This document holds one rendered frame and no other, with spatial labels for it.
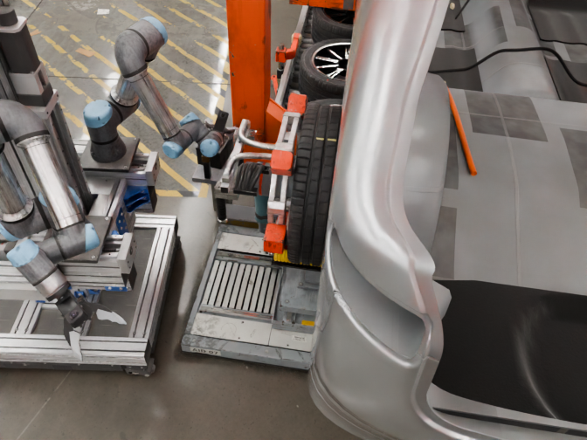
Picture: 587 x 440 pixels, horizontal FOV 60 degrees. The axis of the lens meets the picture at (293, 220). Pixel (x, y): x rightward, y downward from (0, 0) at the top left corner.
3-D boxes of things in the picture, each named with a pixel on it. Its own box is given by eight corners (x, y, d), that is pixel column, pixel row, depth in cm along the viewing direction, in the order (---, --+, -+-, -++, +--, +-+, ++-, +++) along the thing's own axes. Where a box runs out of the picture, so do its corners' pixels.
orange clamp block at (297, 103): (304, 116, 208) (307, 94, 208) (285, 114, 209) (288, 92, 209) (305, 120, 215) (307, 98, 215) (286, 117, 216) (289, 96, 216)
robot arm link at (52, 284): (58, 270, 137) (31, 290, 134) (69, 283, 138) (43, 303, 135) (58, 266, 143) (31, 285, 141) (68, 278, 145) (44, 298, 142)
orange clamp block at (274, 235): (286, 237, 197) (283, 254, 191) (266, 234, 198) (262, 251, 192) (286, 224, 192) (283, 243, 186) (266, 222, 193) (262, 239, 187)
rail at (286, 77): (268, 202, 300) (268, 175, 284) (252, 200, 301) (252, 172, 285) (315, 13, 467) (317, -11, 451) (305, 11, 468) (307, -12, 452)
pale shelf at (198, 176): (223, 186, 272) (223, 182, 270) (192, 182, 273) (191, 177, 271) (240, 136, 301) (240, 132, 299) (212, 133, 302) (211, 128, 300)
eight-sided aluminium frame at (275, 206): (281, 273, 215) (286, 178, 175) (266, 271, 215) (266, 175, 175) (299, 186, 251) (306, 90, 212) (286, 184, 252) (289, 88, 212)
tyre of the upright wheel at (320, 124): (347, 279, 179) (372, 92, 178) (280, 271, 181) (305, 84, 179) (341, 261, 245) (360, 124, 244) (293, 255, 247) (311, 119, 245)
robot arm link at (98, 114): (82, 137, 217) (73, 110, 207) (103, 120, 225) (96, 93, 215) (106, 146, 214) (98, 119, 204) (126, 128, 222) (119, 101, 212)
